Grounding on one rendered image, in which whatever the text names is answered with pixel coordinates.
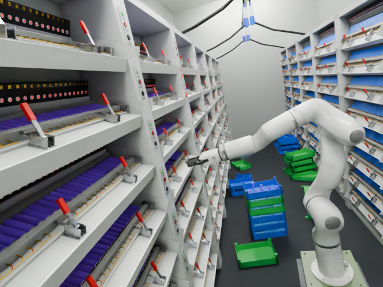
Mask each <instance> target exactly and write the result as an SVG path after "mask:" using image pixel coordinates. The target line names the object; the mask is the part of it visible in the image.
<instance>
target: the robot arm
mask: <svg viewBox="0 0 383 287"><path fill-rule="evenodd" d="M309 122H313V123H314V124H316V125H317V126H319V127H321V133H320V140H321V162H320V166H319V171H318V174H317V176H316V178H315V180H314V182H313V183H312V184H311V186H310V187H309V189H308V190H307V192H306V194H305V196H304V199H303V204H304V208H305V209H306V210H307V212H308V213H309V215H310V216H311V218H312V219H313V222H314V224H315V226H314V228H313V230H312V237H313V243H314V247H315V253H316V259H315V260H314V261H313V262H312V264H311V271H312V273H313V275H314V276H315V277H316V278H317V279H318V280H319V281H321V282H322V283H324V284H327V285H331V286H344V285H347V284H349V283H350V282H351V281H352V280H353V278H354V273H353V269H352V267H351V266H350V265H349V264H348V263H347V262H346V261H344V260H343V253H342V249H341V242H340V235H339V233H340V231H341V230H342V229H343V227H344V218H343V216H342V214H341V212H340V210H339V209H338V208H337V207H336V206H335V205H334V204H333V203H332V202H331V201H330V199H329V197H330V194H331V192H332V190H333V189H334V188H336V187H337V186H338V185H339V184H340V182H341V180H342V177H343V175H344V171H345V167H346V162H347V161H346V156H345V150H344V145H348V146H354V145H358V144H360V143H361V142H362V141H363V140H364V138H365V130H364V128H363V127H362V125H361V124H360V123H359V122H358V121H356V120H355V119H354V118H352V117H351V116H349V115H347V114H346V113H344V112H342V111H340V110H338V109H337V108H335V107H334V106H332V105H331V104H329V103H328V102H326V101H324V100H322V99H310V100H307V101H305V102H303V103H301V104H299V105H297V106H296V107H294V108H292V109H290V110H288V111H286V112H284V113H283V114H281V115H279V116H277V117H275V118H273V119H272V120H270V121H268V122H267V123H265V124H263V125H262V126H261V128H260V129H259V130H258V132H257V133H255V134H254V135H253V136H245V137H242V138H239V139H236V140H233V141H230V142H226V143H223V144H220V145H219V146H217V148H216V149H212V150H208V151H205V152H203V153H201V155H199V156H196V157H193V158H189V159H188V161H186V164H187V166H188V167H192V166H196V165H201V164H202V167H205V166H208V165H211V164H214V163H216V162H219V161H228V160H231V159H234V158H246V157H248V156H250V155H252V154H254V153H256V152H258V151H260V150H262V149H264V148H265V147H266V146H268V145H269V144H270V143H271V142H272V141H274V140H276V139H278V138H280V137H282V136H284V135H286V134H288V133H290V132H292V131H293V130H295V129H297V128H299V127H301V126H303V125H305V124H307V123H309Z"/></svg>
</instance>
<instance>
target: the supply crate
mask: <svg viewBox="0 0 383 287"><path fill-rule="evenodd" d="M242 184H243V190H244V192H245V196H246V199H247V200H250V199H257V198H264V197H268V196H275V195H282V194H283V190H282V185H280V184H279V183H278V182H277V180H276V177H273V179H271V180H267V181H260V182H254V190H253V189H252V183H247V184H245V182H242ZM260 185H262V186H263V188H264V189H265V191H261V189H260ZM276 186H278V188H279V189H276ZM268 187H271V190H268ZM255 189H257V191H258V192H255ZM249 190H251V193H250V194H249V192H248V191H249Z"/></svg>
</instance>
